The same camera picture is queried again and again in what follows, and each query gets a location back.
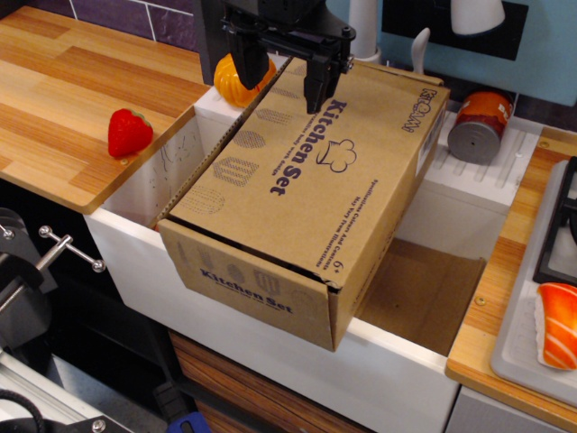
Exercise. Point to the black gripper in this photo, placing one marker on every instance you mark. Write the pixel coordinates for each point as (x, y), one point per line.
(303, 29)

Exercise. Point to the brown cardboard kitchen set box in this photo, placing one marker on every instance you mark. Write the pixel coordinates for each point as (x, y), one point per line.
(290, 221)

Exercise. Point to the orange toy pumpkin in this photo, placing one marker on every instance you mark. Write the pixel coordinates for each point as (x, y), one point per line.
(230, 87)

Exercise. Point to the grey toy faucet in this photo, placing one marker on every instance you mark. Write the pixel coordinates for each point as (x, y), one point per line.
(363, 17)

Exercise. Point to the red toy strawberry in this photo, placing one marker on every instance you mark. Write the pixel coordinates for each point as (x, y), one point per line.
(128, 132)

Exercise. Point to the white lamp shade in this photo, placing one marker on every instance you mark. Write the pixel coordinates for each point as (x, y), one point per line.
(473, 17)

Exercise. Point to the orange toy can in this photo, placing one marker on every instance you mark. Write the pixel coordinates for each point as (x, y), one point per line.
(480, 125)

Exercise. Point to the black stove grate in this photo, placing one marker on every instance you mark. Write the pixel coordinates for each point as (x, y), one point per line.
(557, 258)

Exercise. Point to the white toy sink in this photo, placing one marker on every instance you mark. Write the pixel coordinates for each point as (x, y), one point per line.
(388, 372)

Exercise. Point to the black metal clamp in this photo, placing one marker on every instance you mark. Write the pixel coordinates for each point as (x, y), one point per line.
(26, 279)

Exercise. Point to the salmon sushi toy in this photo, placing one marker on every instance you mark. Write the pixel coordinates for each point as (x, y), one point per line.
(555, 317)

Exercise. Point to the grey stove tray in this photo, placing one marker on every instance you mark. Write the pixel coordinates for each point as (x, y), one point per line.
(515, 355)

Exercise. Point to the blue handle tool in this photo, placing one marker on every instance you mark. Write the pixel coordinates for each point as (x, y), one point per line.
(193, 422)

